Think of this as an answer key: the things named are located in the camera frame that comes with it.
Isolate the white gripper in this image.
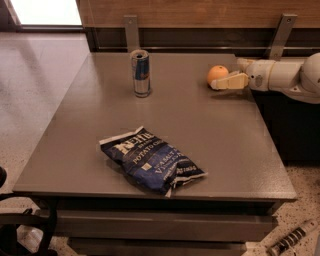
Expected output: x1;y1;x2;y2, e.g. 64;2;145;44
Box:
210;58;275;92

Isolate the striped tube on floor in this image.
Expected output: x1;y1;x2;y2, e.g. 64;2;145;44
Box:
267;219;318;256

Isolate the right metal wall bracket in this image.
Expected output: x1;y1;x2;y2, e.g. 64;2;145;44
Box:
266;13;297;61

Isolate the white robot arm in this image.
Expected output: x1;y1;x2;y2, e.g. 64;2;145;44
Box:
207;53;320;104

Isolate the black chair base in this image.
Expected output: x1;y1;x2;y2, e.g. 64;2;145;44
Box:
0;166;59;256

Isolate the grey table drawer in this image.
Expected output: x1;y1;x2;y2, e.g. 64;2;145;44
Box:
55;210;275;242

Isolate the orange fruit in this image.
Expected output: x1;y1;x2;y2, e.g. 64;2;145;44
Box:
207;65;229;84

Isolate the blue potato chip bag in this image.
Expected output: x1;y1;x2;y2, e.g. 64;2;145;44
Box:
99;127;206;197

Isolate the metal wall bracket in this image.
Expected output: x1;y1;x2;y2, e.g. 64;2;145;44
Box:
124;15;140;52
266;13;297;61

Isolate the blue silver energy drink can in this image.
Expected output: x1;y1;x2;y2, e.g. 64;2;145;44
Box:
130;49;151;98

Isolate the left metal wall bracket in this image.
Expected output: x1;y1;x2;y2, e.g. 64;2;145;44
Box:
124;15;140;52

